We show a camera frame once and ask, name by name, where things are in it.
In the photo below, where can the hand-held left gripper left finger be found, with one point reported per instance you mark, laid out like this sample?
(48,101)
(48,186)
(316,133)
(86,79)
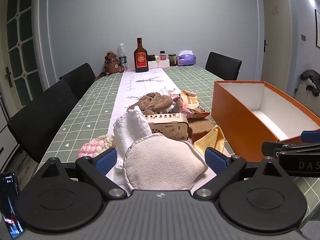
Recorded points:
(106,160)

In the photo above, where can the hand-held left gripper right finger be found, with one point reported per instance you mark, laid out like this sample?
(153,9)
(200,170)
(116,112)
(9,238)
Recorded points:
(216,161)

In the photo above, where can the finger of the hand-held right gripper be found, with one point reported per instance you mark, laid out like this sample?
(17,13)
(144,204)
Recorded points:
(269,148)
(310,135)

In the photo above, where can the pink cream crochet scrunchie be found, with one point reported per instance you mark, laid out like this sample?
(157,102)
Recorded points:
(96,146)

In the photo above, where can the yellow cloth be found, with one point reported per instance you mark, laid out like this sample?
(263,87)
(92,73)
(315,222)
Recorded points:
(212,140)

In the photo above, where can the brown sponge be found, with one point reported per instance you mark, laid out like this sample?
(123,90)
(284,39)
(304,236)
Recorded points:
(200,127)

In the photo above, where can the white waffle towel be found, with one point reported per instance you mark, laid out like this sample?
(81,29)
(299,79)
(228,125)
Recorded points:
(132,127)

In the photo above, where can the orange cardboard box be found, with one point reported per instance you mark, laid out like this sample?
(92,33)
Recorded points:
(237,120)

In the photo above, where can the round beige bath pad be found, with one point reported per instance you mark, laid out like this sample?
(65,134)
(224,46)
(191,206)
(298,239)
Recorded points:
(162,165)

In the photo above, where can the yellow snack bag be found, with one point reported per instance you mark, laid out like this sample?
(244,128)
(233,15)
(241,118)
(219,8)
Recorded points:
(191,105)

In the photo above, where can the clear plastic wrap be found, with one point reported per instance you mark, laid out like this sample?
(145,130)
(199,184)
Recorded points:
(175,106)

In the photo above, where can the brown knitted scarf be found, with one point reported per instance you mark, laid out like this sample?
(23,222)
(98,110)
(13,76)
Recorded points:
(155,101)

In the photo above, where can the green checked tablecloth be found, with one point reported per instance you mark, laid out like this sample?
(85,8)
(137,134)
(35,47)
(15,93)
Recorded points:
(95,105)

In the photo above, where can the dark jacket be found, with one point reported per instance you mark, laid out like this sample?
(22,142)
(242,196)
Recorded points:
(311,78)

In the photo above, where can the wooden radio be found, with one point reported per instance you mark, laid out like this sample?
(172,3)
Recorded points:
(170,126)

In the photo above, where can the black chair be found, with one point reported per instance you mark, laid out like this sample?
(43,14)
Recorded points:
(42,120)
(223,65)
(78,77)

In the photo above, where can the white printed table runner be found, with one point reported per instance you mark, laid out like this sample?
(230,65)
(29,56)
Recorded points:
(145,85)

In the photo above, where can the brown bear-shaped bottle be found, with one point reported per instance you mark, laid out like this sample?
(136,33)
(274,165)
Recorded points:
(111,63)

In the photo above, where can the plain cream door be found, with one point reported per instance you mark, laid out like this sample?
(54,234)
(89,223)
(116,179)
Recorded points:
(275,42)

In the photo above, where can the black smartphone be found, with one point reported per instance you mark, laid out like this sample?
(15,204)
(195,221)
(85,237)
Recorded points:
(10,200)

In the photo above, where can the clear water bottle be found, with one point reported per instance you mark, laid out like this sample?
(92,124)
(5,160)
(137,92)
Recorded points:
(122,56)

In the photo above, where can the white box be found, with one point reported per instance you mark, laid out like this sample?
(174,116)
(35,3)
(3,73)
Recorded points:
(153,64)

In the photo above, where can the white black-trim cabinet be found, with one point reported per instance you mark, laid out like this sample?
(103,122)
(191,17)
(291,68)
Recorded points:
(3,127)

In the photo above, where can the purple tissue pack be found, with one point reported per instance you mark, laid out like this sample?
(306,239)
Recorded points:
(186,58)

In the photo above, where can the brown liquor bottle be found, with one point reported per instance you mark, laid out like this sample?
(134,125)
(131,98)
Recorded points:
(141,57)

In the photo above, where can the tall dark jar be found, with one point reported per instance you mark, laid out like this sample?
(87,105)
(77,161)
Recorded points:
(172,59)

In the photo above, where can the low dark jar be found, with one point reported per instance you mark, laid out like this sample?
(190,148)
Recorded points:
(150,57)

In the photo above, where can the small red-label jar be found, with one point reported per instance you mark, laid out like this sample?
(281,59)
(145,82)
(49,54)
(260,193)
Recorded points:
(162,56)

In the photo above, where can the cream glass-pane door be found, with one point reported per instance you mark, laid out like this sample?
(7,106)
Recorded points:
(20,42)

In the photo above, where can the wall picture frame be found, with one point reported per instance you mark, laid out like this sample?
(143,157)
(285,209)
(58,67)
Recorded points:
(318,27)

